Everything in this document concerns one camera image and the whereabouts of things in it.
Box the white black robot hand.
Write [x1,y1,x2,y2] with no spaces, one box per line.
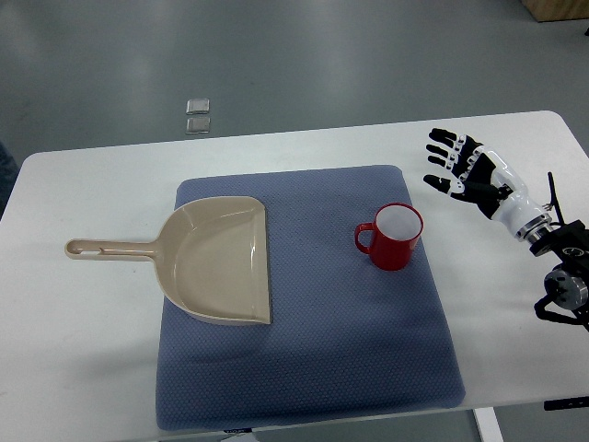
[423,128,552,243]

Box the red cup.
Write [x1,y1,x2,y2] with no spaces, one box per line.
[354,203,424,271]

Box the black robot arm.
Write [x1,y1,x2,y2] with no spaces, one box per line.
[530,173,588,328]

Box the beige plastic dustpan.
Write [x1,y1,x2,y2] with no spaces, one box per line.
[64,196,271,326]

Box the wooden box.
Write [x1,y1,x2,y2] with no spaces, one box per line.
[521,0,589,23]

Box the blue textured mat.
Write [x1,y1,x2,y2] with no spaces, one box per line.
[156,165,465,431]

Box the white table leg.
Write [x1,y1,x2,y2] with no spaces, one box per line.
[473,407,503,442]

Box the black table control panel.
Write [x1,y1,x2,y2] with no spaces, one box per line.
[543,396,589,412]

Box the upper metal floor plate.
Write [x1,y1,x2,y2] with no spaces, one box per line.
[186,98,210,115]

